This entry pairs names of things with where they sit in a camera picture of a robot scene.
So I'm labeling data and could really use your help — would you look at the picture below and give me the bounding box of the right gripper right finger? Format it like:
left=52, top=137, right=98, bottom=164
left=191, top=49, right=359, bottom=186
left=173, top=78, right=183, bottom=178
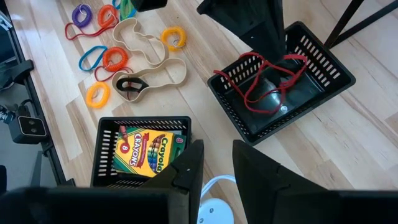
left=233, top=140, right=326, bottom=224

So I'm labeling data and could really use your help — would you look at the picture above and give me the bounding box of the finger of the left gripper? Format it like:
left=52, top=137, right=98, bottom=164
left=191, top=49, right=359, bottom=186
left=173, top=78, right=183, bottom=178
left=274, top=0, right=287, bottom=62
left=197, top=0, right=280, bottom=62

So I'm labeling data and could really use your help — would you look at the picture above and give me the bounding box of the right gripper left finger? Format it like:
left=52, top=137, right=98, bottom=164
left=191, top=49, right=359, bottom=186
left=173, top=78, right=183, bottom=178
left=141, top=139, right=205, bottom=224

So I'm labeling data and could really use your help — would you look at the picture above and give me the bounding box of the yellow green crayon box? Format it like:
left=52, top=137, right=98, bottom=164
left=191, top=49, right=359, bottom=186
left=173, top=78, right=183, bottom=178
left=112, top=125, right=188, bottom=179

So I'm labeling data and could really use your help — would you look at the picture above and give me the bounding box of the red rubber band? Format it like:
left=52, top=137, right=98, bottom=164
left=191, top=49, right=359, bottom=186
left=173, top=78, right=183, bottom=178
left=213, top=51, right=309, bottom=115
left=94, top=65, right=135, bottom=83
left=64, top=17, right=121, bottom=41

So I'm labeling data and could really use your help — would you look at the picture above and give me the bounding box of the wide tan rubber band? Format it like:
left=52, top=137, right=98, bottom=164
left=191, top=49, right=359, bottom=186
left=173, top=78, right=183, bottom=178
left=111, top=17, right=171, bottom=67
left=111, top=57, right=188, bottom=104

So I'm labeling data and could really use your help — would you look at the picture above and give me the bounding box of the yellow coil keychain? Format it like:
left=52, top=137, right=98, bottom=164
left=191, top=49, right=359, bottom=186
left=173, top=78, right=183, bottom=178
left=85, top=81, right=111, bottom=110
left=160, top=26, right=188, bottom=53

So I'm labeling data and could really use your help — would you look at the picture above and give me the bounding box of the small white round device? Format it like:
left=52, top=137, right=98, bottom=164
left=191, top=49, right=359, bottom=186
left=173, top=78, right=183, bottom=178
left=197, top=197, right=236, bottom=224

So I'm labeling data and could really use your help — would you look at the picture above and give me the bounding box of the black slotted plastic basket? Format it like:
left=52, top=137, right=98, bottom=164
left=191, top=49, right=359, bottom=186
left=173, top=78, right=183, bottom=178
left=207, top=21, right=357, bottom=147
left=90, top=116, right=192, bottom=189

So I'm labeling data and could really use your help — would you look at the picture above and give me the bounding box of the wide light blue rubber band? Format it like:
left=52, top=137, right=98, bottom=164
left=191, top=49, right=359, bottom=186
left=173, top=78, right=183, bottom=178
left=78, top=45, right=109, bottom=72

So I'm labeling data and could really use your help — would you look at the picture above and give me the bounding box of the white cable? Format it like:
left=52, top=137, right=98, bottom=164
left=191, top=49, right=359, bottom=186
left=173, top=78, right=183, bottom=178
left=200, top=174, right=238, bottom=202

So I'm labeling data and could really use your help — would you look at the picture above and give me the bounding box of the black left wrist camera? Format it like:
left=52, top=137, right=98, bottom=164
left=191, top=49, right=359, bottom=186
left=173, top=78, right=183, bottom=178
left=130, top=0, right=169, bottom=12

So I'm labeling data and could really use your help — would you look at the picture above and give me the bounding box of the green coil keychain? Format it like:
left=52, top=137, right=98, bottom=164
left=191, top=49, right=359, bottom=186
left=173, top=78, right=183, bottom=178
left=119, top=0, right=137, bottom=20

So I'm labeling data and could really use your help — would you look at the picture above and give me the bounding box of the orange coil keychain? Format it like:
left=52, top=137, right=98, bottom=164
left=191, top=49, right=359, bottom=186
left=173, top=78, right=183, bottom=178
left=102, top=46, right=129, bottom=73
left=97, top=4, right=119, bottom=29

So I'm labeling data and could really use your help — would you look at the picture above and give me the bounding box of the small black table camera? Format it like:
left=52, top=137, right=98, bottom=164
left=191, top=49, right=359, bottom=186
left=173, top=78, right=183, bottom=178
left=7, top=105, right=48, bottom=146

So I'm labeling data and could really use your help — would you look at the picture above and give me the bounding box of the purple coil keychain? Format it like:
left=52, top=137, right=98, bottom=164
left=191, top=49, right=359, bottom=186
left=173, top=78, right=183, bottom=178
left=71, top=3, right=93, bottom=28

